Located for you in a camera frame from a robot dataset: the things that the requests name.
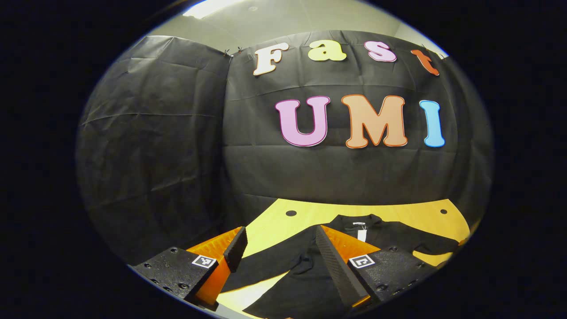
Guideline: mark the black buttoned garment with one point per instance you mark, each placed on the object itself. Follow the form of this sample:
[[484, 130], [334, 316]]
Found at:
[[292, 274]]

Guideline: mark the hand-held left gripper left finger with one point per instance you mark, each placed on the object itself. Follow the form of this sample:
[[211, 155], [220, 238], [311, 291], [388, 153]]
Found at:
[[236, 248]]

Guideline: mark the black backdrop cloth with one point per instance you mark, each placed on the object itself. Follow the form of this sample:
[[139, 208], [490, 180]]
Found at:
[[155, 146]]

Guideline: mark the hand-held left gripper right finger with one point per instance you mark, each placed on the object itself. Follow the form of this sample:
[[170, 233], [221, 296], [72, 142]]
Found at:
[[332, 266]]

